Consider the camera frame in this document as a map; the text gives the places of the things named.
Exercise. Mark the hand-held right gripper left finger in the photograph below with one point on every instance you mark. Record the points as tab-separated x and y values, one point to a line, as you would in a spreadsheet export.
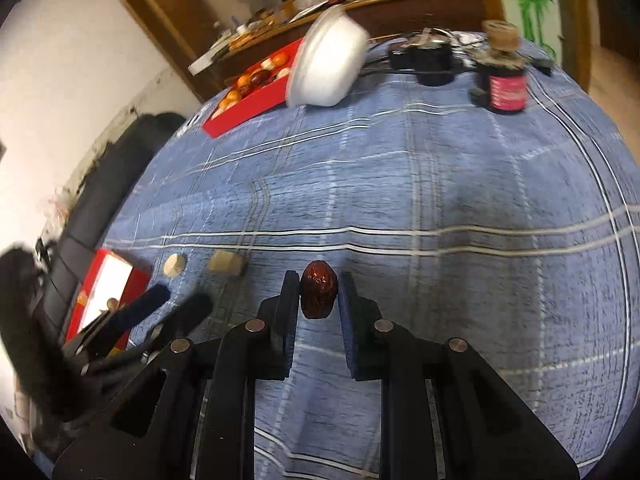
286	325

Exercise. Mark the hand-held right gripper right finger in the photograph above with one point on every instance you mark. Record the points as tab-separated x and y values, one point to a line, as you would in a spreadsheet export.
350	330

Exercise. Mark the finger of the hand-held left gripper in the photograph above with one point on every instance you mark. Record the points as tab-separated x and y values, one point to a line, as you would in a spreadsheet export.
147	305
187	312

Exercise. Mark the red date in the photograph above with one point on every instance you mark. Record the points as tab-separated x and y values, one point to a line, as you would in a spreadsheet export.
260	77
319	292

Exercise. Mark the red box with white inside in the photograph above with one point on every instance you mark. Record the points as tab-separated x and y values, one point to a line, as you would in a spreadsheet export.
107	280

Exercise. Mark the round white yam piece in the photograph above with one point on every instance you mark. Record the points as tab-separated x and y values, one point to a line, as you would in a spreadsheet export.
175	264

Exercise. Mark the blocky white yam piece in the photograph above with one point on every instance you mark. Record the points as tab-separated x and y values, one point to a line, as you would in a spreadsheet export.
225	263

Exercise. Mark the black sofa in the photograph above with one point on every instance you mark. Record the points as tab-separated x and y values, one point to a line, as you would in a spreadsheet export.
125	160

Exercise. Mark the blue plaid tablecloth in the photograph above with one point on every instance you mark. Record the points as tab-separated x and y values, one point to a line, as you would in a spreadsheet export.
450	210

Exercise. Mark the red box of snacks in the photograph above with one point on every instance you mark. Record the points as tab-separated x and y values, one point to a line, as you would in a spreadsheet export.
245	107

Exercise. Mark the small orange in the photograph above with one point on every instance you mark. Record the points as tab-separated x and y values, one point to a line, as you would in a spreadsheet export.
243	80

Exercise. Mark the white tray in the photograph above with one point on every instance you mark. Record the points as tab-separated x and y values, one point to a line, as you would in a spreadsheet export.
204	63

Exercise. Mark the white bowl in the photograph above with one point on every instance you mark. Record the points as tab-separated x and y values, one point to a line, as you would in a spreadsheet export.
327	67

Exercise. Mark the black device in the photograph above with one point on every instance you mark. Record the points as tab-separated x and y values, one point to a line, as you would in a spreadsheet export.
425	62

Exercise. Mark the dark bottle with red label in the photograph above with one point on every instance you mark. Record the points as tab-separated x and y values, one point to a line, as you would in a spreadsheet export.
506	85

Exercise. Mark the wooden cabinet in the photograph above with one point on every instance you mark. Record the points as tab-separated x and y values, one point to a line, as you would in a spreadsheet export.
165	5

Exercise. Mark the bamboo wall decal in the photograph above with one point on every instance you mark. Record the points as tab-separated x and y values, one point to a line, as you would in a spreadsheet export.
532	5

